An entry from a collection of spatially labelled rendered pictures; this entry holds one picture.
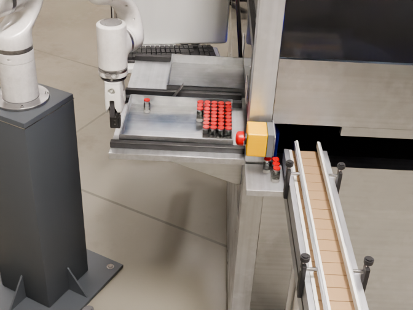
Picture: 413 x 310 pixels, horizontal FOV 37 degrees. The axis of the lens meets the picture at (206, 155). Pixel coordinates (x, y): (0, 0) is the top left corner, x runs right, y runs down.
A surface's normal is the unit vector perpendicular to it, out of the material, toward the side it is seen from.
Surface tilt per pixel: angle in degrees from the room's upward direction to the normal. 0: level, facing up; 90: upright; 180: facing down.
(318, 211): 0
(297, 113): 90
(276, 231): 90
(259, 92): 90
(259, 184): 0
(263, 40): 90
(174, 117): 0
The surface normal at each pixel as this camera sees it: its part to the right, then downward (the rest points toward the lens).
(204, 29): 0.14, 0.54
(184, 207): 0.04, -0.84
